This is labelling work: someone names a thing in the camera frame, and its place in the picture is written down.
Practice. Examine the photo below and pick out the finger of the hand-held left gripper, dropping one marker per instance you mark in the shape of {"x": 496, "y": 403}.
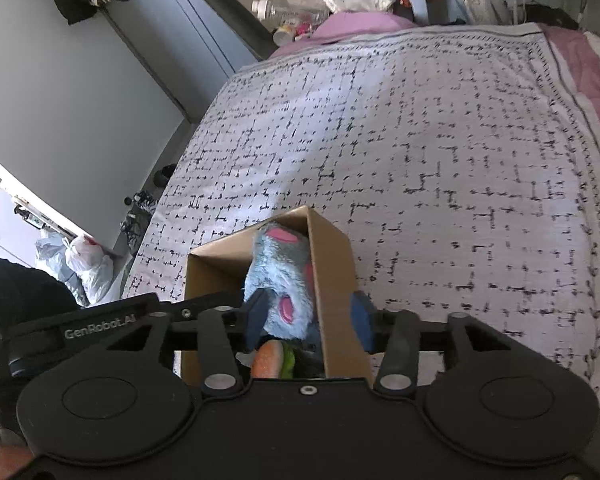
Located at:
{"x": 187, "y": 310}

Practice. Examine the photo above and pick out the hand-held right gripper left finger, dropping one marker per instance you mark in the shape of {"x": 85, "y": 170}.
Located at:
{"x": 256, "y": 317}

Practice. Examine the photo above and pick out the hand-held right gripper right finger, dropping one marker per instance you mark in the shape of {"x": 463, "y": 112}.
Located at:
{"x": 362, "y": 325}

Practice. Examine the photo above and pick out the blue fluffy plush toy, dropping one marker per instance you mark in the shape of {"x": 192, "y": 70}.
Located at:
{"x": 280, "y": 275}

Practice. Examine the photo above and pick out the brown cardboard box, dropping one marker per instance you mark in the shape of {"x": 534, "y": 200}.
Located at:
{"x": 337, "y": 280}

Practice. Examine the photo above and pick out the person's left forearm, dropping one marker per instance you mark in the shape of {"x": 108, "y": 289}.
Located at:
{"x": 20, "y": 290}

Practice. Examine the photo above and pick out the white tied plastic bags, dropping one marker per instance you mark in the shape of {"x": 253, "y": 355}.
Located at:
{"x": 82, "y": 265}

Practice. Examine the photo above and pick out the dark shoes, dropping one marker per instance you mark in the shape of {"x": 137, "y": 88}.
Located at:
{"x": 161, "y": 172}

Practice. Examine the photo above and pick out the white black-patterned blanket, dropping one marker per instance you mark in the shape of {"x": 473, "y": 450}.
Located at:
{"x": 405, "y": 150}

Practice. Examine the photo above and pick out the small round jar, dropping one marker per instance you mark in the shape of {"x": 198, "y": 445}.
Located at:
{"x": 284, "y": 35}

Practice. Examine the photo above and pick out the clear plastic bottle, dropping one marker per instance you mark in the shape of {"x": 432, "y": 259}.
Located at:
{"x": 290, "y": 5}

